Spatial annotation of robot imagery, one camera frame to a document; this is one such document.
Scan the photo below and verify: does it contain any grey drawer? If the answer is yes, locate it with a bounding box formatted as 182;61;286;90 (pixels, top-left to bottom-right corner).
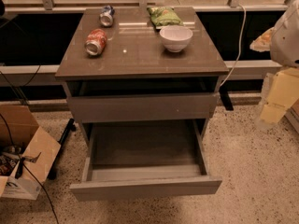
70;119;221;201
67;93;218;123

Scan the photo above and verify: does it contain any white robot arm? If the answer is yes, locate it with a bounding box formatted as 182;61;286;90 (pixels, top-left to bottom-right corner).
249;0;299;130

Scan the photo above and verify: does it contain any grey drawer cabinet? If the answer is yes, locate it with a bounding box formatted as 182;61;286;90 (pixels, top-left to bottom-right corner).
56;7;228;140

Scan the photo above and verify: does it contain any grey top drawer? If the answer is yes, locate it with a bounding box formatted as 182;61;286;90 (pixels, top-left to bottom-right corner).
67;93;218;123

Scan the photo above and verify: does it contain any cardboard box at right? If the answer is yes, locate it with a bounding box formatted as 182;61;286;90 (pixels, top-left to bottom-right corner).
285;100;299;133

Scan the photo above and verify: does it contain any white bowl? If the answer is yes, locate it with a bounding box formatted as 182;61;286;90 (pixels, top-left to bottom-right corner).
159;25;193;52

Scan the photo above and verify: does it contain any green chip bag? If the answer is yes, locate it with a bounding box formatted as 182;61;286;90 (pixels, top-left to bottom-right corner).
147;7;183;28

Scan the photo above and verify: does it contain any blue silver soda can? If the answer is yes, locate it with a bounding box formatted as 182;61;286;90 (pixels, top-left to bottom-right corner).
99;6;115;27

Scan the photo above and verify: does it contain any red soda can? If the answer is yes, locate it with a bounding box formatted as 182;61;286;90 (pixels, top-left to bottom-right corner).
84;29;107;56

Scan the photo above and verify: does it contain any black bar on floor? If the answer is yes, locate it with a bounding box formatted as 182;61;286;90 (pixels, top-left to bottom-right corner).
48;119;76;180

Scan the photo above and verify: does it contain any open cardboard box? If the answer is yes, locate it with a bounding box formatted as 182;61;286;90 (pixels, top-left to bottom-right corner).
0;105;60;200

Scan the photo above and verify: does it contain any white cable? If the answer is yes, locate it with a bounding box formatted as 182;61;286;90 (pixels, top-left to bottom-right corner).
219;4;248;89

